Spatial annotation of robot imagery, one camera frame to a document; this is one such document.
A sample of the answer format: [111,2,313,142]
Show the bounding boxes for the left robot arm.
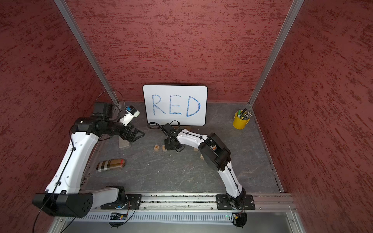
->
[32,102,145,218]

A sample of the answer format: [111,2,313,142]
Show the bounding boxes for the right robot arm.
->
[160,123,246,210]

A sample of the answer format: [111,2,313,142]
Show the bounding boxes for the brown striped cylinder case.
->
[96,159,126,172]

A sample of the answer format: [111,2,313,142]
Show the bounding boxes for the white dry-erase board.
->
[143,84,208,126]

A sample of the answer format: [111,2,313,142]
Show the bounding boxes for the yellow pencil cup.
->
[233,112,250,130]

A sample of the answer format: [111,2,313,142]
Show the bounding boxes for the pencils and markers bundle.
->
[237,108,253,120]

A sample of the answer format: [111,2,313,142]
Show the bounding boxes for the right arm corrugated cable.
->
[147,120,171,136]

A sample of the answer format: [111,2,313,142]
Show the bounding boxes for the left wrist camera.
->
[119,105,140,127]

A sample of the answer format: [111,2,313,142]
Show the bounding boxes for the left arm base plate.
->
[100,194,142,211]

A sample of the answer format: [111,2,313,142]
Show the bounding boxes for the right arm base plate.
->
[216,194,255,211]

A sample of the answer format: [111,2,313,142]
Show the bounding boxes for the perforated cable duct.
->
[75,212,233,225]

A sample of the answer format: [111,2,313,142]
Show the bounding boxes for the aluminium front rail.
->
[127,192,298,213]

